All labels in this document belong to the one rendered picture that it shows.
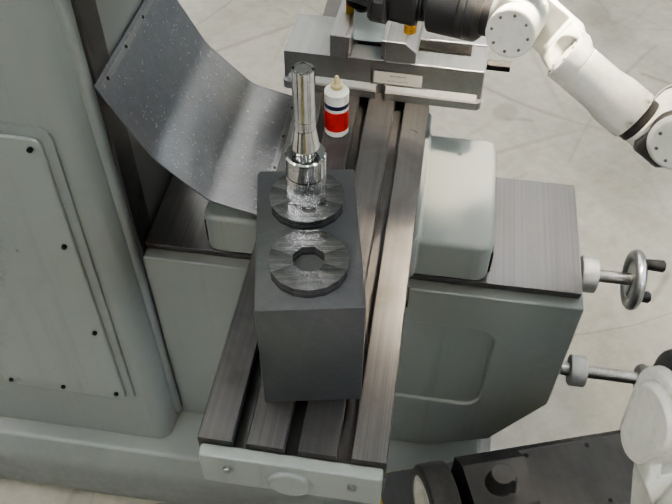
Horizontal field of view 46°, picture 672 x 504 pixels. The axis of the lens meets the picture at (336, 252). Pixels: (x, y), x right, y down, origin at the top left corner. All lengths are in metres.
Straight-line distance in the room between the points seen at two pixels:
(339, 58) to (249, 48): 1.90
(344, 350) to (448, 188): 0.57
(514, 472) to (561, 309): 0.29
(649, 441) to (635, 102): 0.44
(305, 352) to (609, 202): 1.95
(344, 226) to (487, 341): 0.65
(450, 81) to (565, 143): 1.56
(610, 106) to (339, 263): 0.45
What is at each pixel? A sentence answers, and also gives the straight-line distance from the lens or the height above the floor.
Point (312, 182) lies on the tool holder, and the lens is 0.89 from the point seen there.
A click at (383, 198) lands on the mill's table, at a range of 1.25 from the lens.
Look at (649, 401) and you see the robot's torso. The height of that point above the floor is 1.03.
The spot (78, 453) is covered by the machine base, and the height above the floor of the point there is 0.17.
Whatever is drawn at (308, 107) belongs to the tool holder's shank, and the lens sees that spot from 0.84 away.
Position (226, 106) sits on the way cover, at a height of 0.94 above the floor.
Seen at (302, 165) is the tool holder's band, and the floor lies 1.23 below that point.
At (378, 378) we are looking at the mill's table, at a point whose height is 0.97.
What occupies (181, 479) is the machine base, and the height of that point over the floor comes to 0.14.
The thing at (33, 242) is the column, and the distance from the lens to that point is 1.44.
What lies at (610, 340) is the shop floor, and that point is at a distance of 2.36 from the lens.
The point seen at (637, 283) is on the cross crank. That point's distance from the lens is 1.55.
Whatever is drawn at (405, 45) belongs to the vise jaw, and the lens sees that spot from 1.35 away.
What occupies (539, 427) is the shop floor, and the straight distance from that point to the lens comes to 2.15.
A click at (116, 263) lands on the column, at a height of 0.76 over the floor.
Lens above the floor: 1.82
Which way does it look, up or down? 48 degrees down
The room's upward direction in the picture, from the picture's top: straight up
